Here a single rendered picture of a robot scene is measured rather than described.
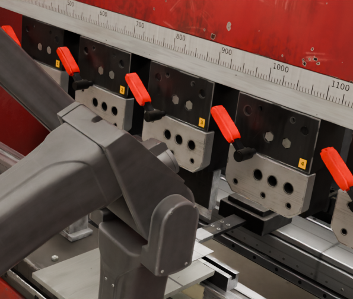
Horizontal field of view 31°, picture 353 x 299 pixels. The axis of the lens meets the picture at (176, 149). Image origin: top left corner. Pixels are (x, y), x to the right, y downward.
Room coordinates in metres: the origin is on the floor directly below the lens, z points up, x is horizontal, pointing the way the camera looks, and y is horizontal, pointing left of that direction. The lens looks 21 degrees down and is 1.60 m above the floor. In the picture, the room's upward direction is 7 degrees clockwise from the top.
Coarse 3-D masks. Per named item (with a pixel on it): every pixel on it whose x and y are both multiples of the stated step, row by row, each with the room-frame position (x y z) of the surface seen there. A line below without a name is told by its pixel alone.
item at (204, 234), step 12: (228, 204) 1.23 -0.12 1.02; (240, 204) 1.22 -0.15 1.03; (252, 204) 1.21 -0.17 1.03; (228, 216) 1.22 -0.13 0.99; (240, 216) 1.20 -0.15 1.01; (252, 216) 1.18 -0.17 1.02; (264, 216) 1.18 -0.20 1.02; (276, 216) 1.20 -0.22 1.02; (204, 228) 1.13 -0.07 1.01; (216, 228) 1.14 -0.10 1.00; (228, 228) 1.15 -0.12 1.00; (252, 228) 1.18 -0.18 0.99; (264, 228) 1.17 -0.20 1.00; (276, 228) 1.20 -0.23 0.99; (204, 240) 1.09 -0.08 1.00
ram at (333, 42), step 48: (0, 0) 1.42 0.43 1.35; (96, 0) 1.20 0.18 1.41; (144, 0) 1.12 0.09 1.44; (192, 0) 1.05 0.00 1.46; (240, 0) 0.98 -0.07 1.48; (288, 0) 0.92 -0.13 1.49; (336, 0) 0.87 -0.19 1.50; (144, 48) 1.11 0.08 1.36; (240, 48) 0.97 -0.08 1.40; (288, 48) 0.92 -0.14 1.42; (336, 48) 0.87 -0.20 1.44; (288, 96) 0.91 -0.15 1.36
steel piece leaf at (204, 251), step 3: (195, 243) 1.07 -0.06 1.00; (198, 243) 1.07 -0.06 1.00; (195, 246) 1.06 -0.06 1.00; (198, 246) 1.06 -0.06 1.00; (201, 246) 1.06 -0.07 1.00; (204, 246) 1.07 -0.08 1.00; (195, 249) 1.05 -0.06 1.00; (198, 249) 1.05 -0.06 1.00; (201, 249) 1.05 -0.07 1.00; (204, 249) 1.05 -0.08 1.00; (207, 249) 1.06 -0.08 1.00; (210, 249) 1.06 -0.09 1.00; (198, 252) 1.04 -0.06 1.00; (201, 252) 1.04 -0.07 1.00; (204, 252) 1.04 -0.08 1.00; (207, 252) 1.05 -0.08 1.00; (210, 252) 1.05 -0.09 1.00; (204, 255) 1.03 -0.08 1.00
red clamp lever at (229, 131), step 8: (216, 112) 0.94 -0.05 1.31; (224, 112) 0.94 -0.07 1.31; (216, 120) 0.94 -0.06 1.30; (224, 120) 0.93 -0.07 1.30; (232, 120) 0.94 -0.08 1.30; (224, 128) 0.93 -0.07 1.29; (232, 128) 0.93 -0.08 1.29; (224, 136) 0.92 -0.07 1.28; (232, 136) 0.92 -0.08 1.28; (240, 136) 0.93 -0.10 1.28; (240, 144) 0.92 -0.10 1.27; (240, 152) 0.90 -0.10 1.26; (248, 152) 0.91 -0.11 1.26; (240, 160) 0.90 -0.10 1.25
